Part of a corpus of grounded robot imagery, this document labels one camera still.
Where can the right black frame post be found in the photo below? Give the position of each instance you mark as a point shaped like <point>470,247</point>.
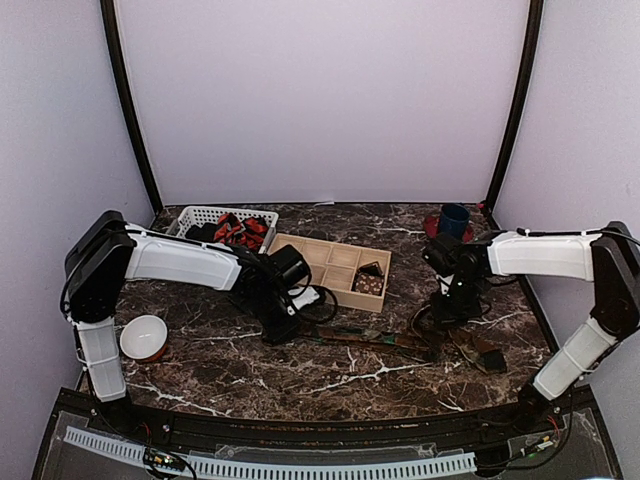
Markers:
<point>521,88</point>

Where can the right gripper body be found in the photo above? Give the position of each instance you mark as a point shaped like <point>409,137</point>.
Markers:
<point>463,302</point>

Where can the white orange bowl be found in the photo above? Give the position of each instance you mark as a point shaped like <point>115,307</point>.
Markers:
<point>144,339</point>

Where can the rolled dark tie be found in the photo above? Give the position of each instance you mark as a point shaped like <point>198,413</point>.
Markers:
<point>372,269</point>

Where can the wooden compartment tray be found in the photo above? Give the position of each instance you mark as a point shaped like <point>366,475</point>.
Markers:
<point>335,266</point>

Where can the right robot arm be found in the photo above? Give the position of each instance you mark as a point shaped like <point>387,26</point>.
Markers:
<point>605,258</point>

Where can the grey cable duct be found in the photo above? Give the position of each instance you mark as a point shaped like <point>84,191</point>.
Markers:
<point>250,463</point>

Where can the left black frame post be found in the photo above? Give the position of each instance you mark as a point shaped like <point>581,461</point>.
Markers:
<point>126,101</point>

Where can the blue cup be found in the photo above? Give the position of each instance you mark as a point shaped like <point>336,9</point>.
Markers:
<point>453,220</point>

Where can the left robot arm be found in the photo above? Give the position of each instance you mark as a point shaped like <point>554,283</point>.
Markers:
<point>113,251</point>

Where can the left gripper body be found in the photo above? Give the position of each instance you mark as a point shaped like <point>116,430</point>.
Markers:
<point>263,311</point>

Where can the dark tie in basket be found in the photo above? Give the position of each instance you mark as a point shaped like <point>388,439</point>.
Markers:
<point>205,233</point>

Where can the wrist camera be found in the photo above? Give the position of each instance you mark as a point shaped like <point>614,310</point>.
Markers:
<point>290,266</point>
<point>440,253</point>

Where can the rolled brown patterned tie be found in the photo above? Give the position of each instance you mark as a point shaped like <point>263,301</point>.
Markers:
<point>368,284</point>

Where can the black front rail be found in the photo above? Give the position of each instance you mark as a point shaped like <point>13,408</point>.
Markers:
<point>483,429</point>

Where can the black frame post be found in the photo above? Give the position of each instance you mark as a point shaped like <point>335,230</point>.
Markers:
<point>521,88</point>
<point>126,101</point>

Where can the white perforated basket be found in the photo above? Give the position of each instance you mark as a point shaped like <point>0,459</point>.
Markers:
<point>199,215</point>

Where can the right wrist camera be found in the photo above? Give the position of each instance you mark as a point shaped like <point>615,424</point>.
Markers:
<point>440,253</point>

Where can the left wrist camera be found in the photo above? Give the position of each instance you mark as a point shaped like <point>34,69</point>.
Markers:
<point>290,266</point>

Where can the brown green patterned tie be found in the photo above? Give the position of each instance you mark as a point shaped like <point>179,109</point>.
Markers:
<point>421,342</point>

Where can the red black striped tie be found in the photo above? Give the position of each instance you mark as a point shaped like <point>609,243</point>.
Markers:
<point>250,232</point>

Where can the red saucer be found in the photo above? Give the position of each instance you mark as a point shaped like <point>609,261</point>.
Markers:
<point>430,226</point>

